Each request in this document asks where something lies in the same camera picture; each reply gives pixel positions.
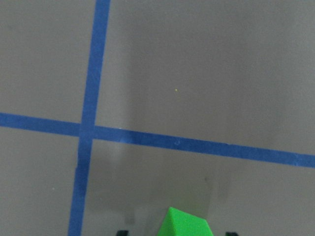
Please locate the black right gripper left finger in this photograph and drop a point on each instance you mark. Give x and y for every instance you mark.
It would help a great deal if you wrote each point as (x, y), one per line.
(122, 233)

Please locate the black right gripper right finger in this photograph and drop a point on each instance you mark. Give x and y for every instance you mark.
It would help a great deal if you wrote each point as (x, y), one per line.
(231, 234)

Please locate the green toy block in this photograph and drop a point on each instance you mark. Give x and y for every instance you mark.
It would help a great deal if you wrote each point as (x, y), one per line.
(180, 223)

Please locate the blue tape grid lines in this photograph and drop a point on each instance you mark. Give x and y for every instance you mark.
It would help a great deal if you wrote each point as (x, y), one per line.
(87, 131)

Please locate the brown table mat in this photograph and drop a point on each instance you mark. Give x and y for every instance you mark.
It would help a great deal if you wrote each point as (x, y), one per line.
(240, 72)

